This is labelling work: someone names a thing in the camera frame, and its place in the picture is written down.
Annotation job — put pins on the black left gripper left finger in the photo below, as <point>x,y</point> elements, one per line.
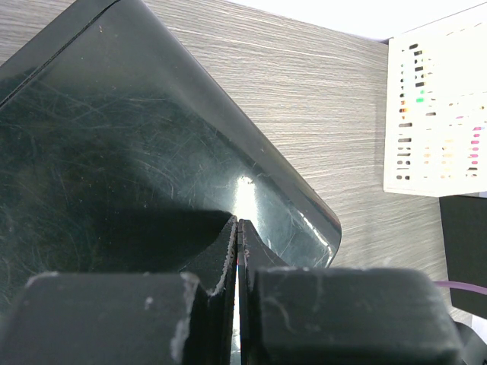
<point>178,317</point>

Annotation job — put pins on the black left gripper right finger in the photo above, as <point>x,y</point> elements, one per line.
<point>302,315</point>

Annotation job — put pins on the black drawer cabinet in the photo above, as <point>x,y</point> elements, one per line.
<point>120,153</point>

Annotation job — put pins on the black lever arch binder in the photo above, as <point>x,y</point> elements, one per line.
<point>463,221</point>

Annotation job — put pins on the white mesh file organizer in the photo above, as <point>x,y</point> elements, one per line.
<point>435,137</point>

